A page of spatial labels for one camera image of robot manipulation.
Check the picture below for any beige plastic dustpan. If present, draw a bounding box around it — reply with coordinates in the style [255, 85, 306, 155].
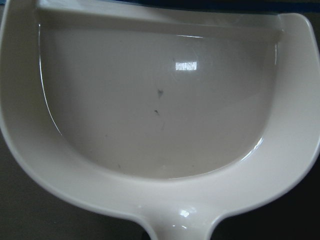
[0, 0, 320, 240]

